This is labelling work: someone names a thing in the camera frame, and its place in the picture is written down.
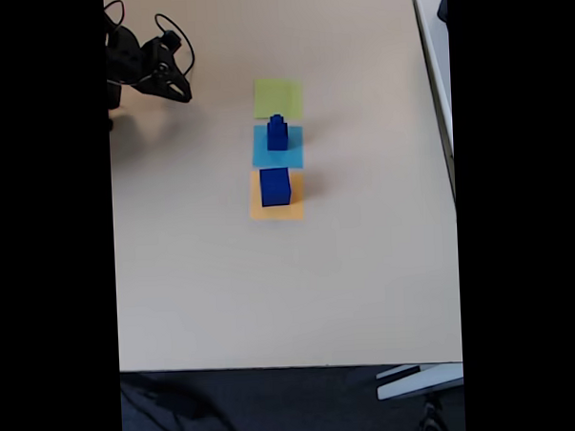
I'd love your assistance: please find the long black cable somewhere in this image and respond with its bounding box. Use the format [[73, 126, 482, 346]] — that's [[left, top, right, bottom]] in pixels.
[[153, 10, 197, 75]]

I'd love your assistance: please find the white side desk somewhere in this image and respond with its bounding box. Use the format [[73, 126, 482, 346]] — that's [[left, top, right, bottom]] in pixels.
[[410, 0, 457, 211]]

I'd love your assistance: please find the light blue paper square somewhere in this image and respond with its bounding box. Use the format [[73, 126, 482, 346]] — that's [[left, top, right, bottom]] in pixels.
[[249, 122, 305, 173]]

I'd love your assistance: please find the black camera box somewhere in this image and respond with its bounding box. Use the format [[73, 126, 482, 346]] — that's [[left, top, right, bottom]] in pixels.
[[159, 31, 182, 54]]

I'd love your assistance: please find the large blue cube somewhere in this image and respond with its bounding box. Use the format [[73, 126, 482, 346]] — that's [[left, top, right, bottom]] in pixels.
[[258, 167, 293, 208]]

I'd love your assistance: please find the short black cable loop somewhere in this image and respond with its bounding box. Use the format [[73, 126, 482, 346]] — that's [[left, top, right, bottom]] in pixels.
[[103, 0, 127, 25]]

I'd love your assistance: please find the medium blue cube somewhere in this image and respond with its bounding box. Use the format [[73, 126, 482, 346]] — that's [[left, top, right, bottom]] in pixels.
[[265, 121, 290, 153]]

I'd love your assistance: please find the green paper square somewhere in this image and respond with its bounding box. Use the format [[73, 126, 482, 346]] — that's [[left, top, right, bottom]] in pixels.
[[252, 76, 306, 121]]

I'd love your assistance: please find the orange paper square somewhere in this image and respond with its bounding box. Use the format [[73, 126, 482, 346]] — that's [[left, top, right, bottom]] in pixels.
[[246, 168, 307, 224]]

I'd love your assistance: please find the white table leg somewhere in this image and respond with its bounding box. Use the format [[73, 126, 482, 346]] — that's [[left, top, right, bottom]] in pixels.
[[374, 361, 465, 402]]

